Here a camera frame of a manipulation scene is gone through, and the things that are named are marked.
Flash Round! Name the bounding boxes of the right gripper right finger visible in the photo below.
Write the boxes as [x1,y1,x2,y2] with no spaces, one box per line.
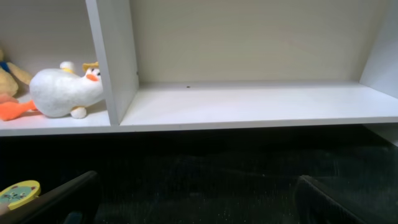
[294,174,398,224]

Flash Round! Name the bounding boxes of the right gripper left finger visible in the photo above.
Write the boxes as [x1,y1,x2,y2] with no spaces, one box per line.
[0,170,103,224]

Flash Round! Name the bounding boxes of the yellow and green round toy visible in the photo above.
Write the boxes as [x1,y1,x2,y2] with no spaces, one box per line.
[0,180,42,216]

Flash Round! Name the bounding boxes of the white plush duck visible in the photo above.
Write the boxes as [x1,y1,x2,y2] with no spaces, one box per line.
[0,60,105,122]

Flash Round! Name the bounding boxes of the white shelf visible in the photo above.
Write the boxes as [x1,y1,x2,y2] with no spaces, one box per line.
[0,0,398,147]

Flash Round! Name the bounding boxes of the yellow plush duck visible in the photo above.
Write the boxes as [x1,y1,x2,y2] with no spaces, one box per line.
[0,48,34,105]

